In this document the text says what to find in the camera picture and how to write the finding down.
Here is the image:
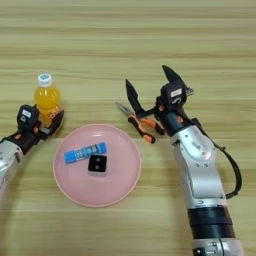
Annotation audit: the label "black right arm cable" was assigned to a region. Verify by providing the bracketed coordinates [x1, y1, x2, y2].
[193, 118, 243, 200]

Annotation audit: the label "pink round plate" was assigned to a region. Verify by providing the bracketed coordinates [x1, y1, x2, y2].
[52, 123, 143, 208]

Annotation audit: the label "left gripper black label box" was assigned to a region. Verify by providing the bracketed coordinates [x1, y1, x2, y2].
[16, 104, 40, 131]

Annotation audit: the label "blue glue stick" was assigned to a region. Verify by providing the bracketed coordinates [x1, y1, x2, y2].
[63, 141, 108, 165]

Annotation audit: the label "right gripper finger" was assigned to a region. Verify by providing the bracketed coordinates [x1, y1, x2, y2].
[125, 78, 146, 116]
[161, 64, 184, 85]

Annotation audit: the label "orange juice bottle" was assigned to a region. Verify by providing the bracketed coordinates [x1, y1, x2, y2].
[33, 73, 64, 129]

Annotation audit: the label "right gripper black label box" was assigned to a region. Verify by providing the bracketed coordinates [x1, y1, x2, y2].
[159, 79, 188, 111]

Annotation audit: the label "small black square cube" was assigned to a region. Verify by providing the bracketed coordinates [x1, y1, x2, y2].
[87, 154, 108, 177]

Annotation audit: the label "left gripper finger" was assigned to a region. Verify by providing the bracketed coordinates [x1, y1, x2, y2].
[46, 109, 65, 136]

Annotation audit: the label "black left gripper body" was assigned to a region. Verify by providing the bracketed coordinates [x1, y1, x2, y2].
[4, 126, 51, 155]

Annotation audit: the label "orange black pliers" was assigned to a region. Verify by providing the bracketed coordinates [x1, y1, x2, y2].
[115, 101, 166, 145]

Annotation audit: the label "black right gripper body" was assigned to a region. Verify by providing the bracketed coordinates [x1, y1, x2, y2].
[137, 99, 199, 137]

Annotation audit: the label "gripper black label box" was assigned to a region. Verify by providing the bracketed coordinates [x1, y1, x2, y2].
[16, 104, 40, 131]
[159, 79, 188, 111]

